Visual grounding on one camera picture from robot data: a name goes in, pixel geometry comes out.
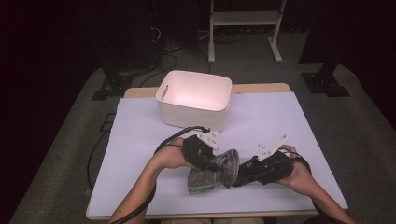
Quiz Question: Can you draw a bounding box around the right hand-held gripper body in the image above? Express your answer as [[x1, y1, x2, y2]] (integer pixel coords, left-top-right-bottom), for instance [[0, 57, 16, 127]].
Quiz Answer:
[[248, 134, 295, 186]]

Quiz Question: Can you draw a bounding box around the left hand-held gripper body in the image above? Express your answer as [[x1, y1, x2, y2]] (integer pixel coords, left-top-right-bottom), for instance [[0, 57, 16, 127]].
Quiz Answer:
[[181, 131, 220, 171]]

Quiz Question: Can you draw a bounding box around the grey cloth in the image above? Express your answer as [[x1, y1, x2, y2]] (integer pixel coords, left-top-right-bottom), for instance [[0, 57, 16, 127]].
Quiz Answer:
[[187, 148, 241, 195]]

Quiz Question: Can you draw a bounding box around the white plastic bin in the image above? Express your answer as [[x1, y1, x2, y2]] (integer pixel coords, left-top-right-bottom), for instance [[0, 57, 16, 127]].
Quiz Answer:
[[155, 70, 233, 134]]

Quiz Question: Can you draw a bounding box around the person's left hand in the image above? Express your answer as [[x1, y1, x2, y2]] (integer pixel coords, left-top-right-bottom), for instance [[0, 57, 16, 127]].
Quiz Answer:
[[151, 145, 194, 171]]

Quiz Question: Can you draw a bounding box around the person's right hand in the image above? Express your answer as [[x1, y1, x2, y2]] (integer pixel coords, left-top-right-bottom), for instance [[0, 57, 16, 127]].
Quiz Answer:
[[276, 144, 312, 195]]

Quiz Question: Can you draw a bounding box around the white table mat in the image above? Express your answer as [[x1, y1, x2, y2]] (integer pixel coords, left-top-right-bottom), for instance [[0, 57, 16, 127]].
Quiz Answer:
[[88, 91, 349, 217]]

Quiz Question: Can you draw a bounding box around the wooden table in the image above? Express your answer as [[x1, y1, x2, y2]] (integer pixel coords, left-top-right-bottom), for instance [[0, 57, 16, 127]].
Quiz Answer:
[[85, 82, 349, 220]]

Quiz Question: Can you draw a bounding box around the black stand base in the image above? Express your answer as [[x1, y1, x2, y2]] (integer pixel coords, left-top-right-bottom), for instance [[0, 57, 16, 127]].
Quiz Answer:
[[301, 62, 351, 98], [92, 69, 134, 101]]

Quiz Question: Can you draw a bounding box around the white metal stand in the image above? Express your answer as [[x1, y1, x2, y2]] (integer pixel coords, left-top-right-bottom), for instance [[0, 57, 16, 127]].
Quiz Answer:
[[207, 0, 288, 64]]

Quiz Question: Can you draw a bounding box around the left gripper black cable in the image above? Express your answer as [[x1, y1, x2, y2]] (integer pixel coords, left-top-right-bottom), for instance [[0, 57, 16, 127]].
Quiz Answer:
[[110, 125, 211, 224]]

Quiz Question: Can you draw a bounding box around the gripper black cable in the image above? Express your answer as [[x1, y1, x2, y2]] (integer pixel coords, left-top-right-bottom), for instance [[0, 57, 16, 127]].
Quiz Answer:
[[289, 152, 347, 224], [110, 125, 211, 224]]

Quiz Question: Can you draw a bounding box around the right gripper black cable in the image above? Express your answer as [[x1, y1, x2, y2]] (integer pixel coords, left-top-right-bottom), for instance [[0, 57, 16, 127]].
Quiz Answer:
[[289, 152, 347, 224]]

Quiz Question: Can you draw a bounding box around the looped black floor cable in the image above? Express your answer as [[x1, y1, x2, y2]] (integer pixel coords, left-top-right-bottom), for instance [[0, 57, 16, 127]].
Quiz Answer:
[[138, 52, 179, 88]]

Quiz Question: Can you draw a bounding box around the thin black floor cable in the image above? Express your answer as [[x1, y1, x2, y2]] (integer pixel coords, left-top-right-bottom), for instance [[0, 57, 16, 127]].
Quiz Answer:
[[87, 130, 111, 190]]

